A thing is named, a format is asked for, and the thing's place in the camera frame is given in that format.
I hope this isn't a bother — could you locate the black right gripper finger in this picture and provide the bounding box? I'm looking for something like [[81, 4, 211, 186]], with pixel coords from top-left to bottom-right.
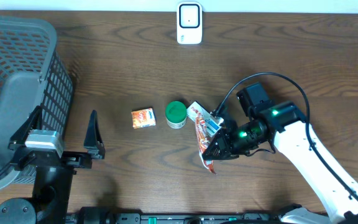
[[211, 105, 234, 131], [202, 129, 229, 161]]

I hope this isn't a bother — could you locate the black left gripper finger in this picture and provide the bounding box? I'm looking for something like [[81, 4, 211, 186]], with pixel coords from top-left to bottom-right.
[[83, 110, 106, 159], [8, 106, 42, 149]]

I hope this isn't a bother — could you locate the white Panadol medicine box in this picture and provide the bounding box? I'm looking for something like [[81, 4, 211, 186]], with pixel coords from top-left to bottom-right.
[[186, 101, 224, 138]]

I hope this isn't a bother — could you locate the red Top chocolate bar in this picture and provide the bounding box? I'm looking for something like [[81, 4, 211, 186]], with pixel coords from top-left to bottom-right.
[[195, 113, 216, 174]]

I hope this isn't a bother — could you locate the green lid jar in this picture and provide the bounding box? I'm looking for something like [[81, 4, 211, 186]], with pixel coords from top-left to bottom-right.
[[165, 101, 187, 129]]

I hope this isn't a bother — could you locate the orange snack packet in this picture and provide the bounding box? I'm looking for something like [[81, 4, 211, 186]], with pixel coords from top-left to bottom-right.
[[131, 108, 156, 129]]

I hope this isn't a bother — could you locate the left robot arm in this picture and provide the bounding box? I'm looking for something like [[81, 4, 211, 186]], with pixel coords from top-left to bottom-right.
[[0, 106, 106, 223]]

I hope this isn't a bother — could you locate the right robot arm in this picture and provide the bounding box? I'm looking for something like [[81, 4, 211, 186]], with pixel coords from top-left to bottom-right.
[[202, 83, 358, 223]]

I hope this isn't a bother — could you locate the white barcode scanner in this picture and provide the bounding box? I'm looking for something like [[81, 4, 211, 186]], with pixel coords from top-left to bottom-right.
[[177, 2, 203, 45]]

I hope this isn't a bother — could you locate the grey plastic basket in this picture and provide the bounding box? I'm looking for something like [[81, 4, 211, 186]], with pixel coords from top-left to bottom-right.
[[0, 15, 74, 193]]

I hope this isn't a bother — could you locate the black right camera cable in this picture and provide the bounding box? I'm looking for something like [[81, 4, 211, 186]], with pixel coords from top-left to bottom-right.
[[211, 72, 358, 224]]

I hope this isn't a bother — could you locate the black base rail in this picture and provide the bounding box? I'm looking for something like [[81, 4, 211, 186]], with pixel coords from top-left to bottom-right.
[[65, 206, 319, 224]]

